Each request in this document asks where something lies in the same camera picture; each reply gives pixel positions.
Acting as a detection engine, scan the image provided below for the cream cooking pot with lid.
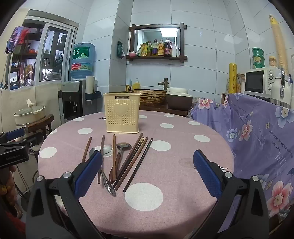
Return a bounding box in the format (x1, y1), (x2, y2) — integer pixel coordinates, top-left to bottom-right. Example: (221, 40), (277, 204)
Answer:
(13, 99), (46, 126)

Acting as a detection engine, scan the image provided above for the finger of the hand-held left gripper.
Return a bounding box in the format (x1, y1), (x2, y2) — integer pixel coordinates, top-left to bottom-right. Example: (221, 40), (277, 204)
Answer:
(14, 131), (44, 149)
(0, 128), (26, 144)

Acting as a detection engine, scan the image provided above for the beige cloth cover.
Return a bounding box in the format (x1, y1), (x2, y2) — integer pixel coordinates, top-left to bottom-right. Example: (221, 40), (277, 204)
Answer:
(0, 83), (63, 138)

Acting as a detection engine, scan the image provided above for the reddish brown wooden chopstick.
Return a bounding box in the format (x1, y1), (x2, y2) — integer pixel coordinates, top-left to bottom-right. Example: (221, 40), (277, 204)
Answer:
(97, 135), (105, 185)
(112, 134), (116, 182)
(82, 136), (92, 162)

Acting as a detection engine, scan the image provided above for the yellow printed cylinder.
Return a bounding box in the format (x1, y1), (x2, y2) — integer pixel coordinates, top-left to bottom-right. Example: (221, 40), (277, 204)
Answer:
(228, 63), (237, 94)

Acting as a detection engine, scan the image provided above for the green wall holder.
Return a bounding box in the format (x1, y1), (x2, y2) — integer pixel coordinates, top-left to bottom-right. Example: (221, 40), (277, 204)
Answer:
(116, 41), (126, 58)

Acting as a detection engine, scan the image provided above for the dark soy sauce bottle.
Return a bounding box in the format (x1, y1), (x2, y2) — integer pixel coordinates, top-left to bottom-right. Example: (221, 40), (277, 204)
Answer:
(164, 37), (172, 57)

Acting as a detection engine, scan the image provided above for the round metal spoon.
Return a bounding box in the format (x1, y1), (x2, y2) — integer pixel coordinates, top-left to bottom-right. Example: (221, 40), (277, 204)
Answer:
(95, 144), (113, 158)

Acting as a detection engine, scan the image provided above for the metal spoon with wooden handle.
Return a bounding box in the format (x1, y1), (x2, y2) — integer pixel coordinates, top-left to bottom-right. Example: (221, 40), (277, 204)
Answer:
(109, 142), (131, 184)

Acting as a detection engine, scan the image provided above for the large metal spoon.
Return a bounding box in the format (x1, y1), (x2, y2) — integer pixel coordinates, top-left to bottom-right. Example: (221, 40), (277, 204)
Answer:
(88, 148), (116, 197)

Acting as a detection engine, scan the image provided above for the black chopstick with gold band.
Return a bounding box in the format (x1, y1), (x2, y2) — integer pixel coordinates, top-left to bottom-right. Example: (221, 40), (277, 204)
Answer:
(123, 138), (153, 193)

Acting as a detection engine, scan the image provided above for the cream plastic utensil holder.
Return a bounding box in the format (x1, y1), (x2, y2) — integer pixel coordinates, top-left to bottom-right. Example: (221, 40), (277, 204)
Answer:
(103, 92), (141, 134)

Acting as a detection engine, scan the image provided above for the sliding window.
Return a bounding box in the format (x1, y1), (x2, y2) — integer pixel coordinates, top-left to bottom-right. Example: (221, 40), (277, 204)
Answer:
(9, 9), (78, 90)

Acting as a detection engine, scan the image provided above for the dark brown chopstick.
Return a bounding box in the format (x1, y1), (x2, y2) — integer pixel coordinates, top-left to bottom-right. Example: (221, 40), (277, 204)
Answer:
(114, 136), (149, 191)
(114, 137), (145, 188)
(112, 133), (144, 185)

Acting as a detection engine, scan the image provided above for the woven basket basin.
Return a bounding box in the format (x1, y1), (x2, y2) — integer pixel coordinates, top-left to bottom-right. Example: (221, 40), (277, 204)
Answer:
(132, 90), (167, 106)

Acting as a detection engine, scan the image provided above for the wooden framed mirror shelf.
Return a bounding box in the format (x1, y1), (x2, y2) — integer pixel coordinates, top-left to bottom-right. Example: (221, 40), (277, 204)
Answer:
(126, 22), (187, 62)

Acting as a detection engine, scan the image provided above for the person's left hand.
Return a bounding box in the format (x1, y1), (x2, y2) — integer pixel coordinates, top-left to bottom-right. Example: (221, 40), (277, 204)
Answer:
(0, 165), (17, 198)

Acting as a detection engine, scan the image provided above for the tall yellow cup stack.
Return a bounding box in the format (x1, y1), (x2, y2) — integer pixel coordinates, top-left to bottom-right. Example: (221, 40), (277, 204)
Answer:
(269, 14), (290, 76)

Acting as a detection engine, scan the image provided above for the dark wooden stool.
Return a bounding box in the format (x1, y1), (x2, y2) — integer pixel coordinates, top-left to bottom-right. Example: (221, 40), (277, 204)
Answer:
(23, 114), (55, 147)

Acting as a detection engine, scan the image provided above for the white and brown rice cooker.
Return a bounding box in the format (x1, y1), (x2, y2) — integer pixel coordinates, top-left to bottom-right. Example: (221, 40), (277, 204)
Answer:
(166, 87), (193, 110)

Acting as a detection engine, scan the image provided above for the grey water dispenser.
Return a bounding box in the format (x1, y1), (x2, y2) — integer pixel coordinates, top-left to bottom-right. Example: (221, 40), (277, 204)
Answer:
(61, 79), (86, 122)

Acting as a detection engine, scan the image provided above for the dark wooden sink stand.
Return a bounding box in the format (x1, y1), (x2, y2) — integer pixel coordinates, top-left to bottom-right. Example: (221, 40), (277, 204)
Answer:
(139, 104), (189, 117)

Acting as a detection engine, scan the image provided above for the blue cup holder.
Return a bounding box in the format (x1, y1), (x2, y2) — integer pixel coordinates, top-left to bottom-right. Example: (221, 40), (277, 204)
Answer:
(85, 91), (102, 102)

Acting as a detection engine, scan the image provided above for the yellow snack pouch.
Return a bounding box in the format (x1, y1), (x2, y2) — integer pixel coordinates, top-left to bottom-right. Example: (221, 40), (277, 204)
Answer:
(137, 43), (148, 57)

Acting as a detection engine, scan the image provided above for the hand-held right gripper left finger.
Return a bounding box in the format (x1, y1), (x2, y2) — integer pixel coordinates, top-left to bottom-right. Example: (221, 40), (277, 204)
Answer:
(26, 150), (106, 239)

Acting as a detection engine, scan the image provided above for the smartphone on mount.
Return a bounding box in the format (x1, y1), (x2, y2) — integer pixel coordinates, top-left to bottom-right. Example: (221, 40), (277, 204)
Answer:
(5, 26), (25, 55)

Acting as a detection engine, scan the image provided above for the beige paper cup stack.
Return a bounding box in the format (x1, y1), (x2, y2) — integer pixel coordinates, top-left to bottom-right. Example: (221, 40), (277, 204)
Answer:
(86, 76), (95, 94)

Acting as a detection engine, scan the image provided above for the pink polka-dot tablecloth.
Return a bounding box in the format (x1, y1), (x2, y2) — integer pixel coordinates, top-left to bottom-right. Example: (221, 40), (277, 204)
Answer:
(37, 110), (235, 239)

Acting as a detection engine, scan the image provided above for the purple floral cloth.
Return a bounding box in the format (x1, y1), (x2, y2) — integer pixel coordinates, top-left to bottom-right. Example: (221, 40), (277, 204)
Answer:
(191, 92), (294, 219)

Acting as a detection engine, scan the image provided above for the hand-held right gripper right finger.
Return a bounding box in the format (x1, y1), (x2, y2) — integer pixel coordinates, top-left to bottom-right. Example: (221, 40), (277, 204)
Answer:
(192, 149), (269, 239)

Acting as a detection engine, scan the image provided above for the glass jar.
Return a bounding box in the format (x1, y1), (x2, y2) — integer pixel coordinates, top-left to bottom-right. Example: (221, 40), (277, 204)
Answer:
(236, 73), (245, 94)

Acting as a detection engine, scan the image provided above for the blue water jug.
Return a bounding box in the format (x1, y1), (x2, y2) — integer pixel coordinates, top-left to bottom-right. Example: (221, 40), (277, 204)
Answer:
(69, 42), (96, 80)

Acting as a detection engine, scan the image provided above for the white microwave oven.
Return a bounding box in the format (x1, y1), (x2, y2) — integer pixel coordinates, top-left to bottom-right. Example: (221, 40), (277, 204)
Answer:
(243, 66), (282, 97)

